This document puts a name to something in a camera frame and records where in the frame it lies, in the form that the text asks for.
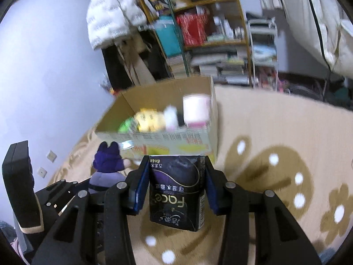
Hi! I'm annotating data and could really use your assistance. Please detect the white utility cart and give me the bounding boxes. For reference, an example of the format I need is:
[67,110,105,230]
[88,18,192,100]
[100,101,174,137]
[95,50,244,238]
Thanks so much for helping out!
[246,18,279,89]

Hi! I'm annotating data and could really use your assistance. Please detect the pile of magazines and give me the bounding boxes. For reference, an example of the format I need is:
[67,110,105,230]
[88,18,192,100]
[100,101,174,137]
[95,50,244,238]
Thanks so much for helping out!
[190,47,250,85]

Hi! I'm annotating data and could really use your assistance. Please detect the teal bag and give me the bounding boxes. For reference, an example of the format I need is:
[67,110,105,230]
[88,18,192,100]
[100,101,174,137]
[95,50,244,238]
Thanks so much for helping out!
[154,17,182,58]

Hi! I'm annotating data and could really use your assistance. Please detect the beige hanging cloth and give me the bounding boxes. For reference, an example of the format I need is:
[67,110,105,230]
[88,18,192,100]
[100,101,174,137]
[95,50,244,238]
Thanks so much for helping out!
[117,41,156,86]

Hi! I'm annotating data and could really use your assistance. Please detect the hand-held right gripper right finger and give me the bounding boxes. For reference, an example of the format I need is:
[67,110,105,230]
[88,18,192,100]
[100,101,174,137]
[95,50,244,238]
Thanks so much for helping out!
[199,156,323,265]

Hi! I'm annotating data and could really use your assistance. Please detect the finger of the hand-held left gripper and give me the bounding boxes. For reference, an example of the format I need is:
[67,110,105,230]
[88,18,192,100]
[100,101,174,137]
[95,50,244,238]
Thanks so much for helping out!
[34,179,93,199]
[45,195,78,216]

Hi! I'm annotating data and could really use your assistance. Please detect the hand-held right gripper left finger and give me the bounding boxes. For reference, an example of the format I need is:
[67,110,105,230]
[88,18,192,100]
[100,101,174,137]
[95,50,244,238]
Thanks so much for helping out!
[32,156,151,265]

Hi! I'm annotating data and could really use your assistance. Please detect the green tissue pack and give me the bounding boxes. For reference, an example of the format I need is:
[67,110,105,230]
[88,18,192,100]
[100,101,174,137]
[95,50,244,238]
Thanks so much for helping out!
[118,116,138,133]

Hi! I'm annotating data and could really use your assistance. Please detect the small white bottle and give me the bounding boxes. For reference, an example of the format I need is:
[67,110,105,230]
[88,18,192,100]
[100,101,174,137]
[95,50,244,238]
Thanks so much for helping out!
[163,105,180,131]

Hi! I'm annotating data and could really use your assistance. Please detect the printed cardboard box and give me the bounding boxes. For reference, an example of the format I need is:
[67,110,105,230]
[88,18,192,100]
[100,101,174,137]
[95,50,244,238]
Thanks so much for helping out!
[95,77,219,163]

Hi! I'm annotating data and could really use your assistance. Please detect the yellow plush keychain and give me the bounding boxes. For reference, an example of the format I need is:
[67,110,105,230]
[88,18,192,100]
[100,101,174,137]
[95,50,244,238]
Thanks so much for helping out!
[134,110,167,131]

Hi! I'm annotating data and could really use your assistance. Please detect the purple plush doll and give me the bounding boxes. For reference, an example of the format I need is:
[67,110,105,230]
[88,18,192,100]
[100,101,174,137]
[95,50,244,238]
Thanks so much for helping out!
[89,141,133,194]

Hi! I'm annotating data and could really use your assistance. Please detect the stack of books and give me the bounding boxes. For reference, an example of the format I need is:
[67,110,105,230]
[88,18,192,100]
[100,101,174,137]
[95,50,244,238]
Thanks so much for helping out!
[165,52,191,78]

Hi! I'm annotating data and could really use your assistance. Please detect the wooden shelf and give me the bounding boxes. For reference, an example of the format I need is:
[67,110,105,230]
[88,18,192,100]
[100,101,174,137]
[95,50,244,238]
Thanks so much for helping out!
[138,0,255,89]

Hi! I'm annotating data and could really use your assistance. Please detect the white puffer jacket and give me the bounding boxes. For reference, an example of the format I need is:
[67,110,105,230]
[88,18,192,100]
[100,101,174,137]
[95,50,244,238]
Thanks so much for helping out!
[86,0,148,51]

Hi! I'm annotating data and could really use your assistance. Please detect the plastic bag with yellow contents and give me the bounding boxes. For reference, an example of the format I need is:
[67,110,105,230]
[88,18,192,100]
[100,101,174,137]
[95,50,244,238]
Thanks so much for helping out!
[101,74,119,96]

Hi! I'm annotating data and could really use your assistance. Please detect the dark hanging clothes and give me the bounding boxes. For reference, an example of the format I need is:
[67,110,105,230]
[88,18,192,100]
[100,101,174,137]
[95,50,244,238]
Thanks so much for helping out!
[101,30,171,91]

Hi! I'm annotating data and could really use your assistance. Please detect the row of small bottles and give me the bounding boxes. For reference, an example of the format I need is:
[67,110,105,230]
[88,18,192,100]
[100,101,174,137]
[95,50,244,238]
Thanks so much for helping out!
[212,17,246,40]

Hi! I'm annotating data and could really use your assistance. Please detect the pink lollipop plush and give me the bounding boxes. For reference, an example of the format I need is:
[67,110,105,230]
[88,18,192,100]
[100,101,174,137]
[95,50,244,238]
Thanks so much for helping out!
[182,94,211,127]

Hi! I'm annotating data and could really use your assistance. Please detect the green pole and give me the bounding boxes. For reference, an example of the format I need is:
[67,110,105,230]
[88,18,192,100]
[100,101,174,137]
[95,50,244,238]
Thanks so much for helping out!
[164,0,191,76]

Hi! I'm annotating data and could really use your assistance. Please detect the red gift bag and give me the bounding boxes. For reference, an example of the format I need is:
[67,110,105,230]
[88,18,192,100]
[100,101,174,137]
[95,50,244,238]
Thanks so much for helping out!
[176,8,210,47]

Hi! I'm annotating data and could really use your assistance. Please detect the beige flower printed blanket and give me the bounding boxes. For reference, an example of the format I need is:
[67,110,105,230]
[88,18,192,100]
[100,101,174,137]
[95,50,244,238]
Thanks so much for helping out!
[48,84,353,265]

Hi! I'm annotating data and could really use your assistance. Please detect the black tissue pack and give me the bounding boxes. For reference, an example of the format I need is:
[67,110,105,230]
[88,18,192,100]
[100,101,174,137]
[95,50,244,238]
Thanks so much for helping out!
[148,155,206,232]

